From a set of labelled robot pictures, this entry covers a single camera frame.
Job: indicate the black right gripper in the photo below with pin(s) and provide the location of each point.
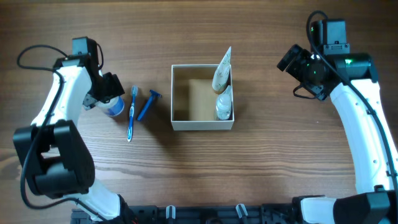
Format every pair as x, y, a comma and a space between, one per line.
291, 68

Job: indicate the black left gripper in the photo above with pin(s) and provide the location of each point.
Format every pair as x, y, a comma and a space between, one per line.
114, 89

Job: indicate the cotton swab tub blue label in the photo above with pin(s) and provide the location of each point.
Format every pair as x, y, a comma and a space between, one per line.
114, 107

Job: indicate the blue white Colgate toothbrush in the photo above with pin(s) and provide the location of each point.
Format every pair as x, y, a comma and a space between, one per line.
134, 91

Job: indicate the blue disposable razor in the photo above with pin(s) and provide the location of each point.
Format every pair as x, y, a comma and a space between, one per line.
153, 96

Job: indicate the white patterned cream tube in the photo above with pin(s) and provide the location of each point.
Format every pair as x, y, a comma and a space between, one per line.
221, 74

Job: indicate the clear small bottle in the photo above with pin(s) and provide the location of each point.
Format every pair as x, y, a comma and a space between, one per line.
223, 107

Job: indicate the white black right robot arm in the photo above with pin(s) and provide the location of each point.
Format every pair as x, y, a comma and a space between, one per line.
351, 82

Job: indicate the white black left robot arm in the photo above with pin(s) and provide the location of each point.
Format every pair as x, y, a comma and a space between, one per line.
56, 164

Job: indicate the white square open box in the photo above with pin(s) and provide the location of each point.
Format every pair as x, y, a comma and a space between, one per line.
193, 101

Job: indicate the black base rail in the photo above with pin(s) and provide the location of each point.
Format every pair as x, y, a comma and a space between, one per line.
264, 214

